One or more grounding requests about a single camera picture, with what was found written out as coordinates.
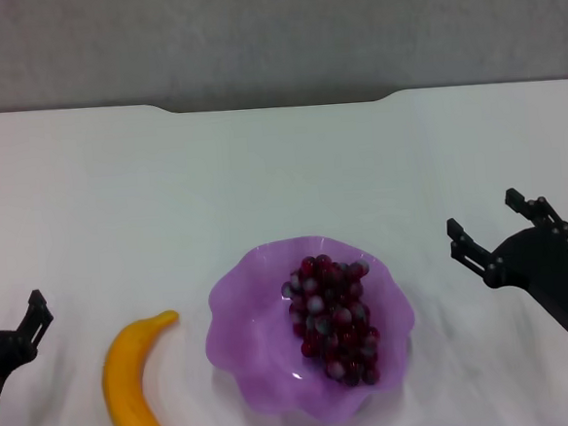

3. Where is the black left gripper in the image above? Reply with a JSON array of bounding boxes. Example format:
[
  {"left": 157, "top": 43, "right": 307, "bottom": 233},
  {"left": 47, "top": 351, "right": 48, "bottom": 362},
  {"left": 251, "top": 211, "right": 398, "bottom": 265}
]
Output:
[{"left": 0, "top": 288, "right": 62, "bottom": 426}]

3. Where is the dark red grape bunch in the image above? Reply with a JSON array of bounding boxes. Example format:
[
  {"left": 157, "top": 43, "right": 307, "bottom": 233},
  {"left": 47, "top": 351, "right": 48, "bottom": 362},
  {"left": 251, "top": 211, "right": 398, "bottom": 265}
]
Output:
[{"left": 279, "top": 250, "right": 384, "bottom": 393}]

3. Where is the purple wavy plastic plate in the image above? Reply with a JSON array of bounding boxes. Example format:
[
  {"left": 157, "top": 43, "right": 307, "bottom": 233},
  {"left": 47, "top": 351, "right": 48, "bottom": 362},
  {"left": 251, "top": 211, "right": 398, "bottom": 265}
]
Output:
[{"left": 196, "top": 228, "right": 424, "bottom": 426}]

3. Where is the yellow banana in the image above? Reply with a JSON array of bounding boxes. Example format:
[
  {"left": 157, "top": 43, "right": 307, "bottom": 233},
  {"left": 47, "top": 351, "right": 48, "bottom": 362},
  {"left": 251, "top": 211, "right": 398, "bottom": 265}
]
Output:
[{"left": 98, "top": 308, "right": 188, "bottom": 426}]

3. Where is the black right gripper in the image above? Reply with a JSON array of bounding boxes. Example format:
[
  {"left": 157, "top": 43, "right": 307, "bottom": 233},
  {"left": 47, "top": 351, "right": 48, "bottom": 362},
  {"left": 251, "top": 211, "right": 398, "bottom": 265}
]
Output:
[{"left": 444, "top": 184, "right": 568, "bottom": 342}]

